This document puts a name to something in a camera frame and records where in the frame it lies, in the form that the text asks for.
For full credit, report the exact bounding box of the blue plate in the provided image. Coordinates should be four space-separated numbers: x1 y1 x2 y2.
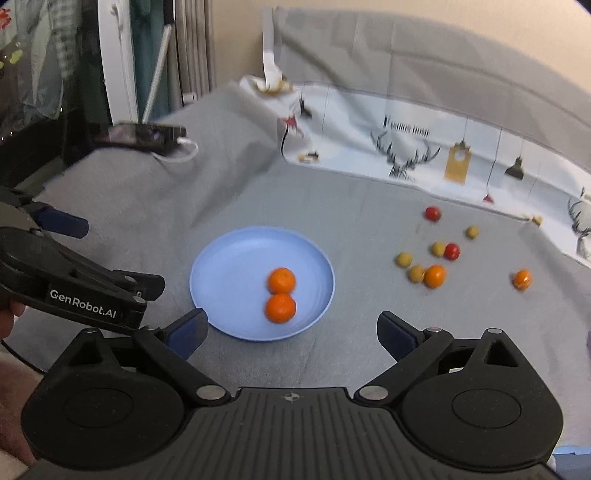
189 226 336 342

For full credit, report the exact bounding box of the white door frame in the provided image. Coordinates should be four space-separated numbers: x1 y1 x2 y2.
99 0 139 127

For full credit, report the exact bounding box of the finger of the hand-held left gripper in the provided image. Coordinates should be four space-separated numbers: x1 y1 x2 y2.
108 272 165 298
0 187 89 239

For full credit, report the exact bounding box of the black smartphone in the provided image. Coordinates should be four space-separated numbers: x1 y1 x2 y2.
95 122 188 153

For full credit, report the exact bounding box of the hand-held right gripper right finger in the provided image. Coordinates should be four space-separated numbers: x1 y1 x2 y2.
353 311 539 407

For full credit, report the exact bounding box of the white pole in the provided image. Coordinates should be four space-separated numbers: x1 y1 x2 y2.
141 23 172 125

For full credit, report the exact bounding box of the white charging cable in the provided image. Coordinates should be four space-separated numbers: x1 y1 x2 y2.
152 137 199 163

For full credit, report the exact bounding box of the grey quilt with printed lining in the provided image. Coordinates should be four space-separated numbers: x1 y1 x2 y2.
238 4 591 268

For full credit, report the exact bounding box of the grey curtain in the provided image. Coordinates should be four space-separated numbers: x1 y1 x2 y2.
173 0 218 104

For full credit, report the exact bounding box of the grey bed sheet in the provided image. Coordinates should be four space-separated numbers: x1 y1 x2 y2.
0 78 591 462

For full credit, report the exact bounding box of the person's left forearm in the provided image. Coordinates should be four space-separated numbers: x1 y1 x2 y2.
0 355 41 467

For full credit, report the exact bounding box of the person's left hand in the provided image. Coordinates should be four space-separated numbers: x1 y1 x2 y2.
0 300 21 342

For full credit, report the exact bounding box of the dark glass panel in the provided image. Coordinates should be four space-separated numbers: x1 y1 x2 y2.
0 0 109 185

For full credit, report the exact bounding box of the teal curtain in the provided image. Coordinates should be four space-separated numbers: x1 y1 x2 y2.
129 0 178 121

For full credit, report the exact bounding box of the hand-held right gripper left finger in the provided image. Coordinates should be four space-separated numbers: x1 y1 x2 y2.
44 308 232 407

